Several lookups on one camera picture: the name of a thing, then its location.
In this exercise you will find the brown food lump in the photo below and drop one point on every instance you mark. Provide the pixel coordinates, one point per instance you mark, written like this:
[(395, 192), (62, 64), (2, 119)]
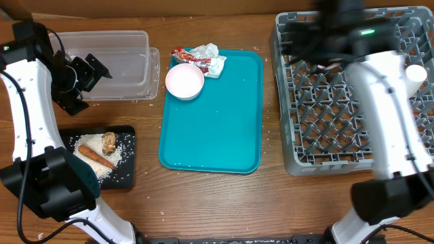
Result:
[(108, 143)]

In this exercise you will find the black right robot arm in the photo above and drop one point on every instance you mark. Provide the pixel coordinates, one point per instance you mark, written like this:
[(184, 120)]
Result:
[(403, 169)]

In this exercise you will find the black tray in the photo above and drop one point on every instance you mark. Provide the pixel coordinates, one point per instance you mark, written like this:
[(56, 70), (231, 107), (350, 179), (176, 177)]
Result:
[(123, 176)]

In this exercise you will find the cream cup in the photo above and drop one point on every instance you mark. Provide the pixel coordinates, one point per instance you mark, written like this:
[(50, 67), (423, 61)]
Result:
[(415, 75)]

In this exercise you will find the grey dish rack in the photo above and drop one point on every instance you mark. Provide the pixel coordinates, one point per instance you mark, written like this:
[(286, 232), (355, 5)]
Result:
[(321, 127)]

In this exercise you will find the teal plastic tray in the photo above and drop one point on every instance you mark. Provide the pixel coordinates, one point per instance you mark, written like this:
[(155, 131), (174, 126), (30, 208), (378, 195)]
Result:
[(221, 129)]

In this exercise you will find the carrot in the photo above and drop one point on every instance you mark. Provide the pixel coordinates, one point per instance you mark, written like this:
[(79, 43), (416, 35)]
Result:
[(91, 154)]

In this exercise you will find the red snack wrapper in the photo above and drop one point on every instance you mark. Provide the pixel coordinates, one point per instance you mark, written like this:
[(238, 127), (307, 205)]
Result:
[(182, 56)]

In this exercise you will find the foil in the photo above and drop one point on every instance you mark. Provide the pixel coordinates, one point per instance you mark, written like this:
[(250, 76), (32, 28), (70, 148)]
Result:
[(217, 61)]

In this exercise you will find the white rice pile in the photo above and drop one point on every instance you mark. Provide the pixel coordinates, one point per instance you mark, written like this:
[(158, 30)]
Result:
[(95, 142)]

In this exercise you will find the pink bowl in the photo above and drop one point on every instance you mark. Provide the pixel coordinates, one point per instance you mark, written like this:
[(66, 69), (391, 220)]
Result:
[(184, 81)]

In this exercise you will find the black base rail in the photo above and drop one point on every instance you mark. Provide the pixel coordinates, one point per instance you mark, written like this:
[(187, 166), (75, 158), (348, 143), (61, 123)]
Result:
[(295, 239)]

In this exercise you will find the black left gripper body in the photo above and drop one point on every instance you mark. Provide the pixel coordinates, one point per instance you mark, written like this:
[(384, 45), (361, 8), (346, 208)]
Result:
[(70, 82)]

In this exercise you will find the clear plastic bin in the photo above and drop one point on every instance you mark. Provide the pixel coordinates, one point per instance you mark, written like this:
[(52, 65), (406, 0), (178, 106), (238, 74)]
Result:
[(132, 63)]

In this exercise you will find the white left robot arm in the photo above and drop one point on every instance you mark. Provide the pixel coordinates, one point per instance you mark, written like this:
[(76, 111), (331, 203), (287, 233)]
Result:
[(46, 178)]

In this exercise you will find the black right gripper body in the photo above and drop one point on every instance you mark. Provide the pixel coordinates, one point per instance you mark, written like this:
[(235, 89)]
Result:
[(308, 49)]

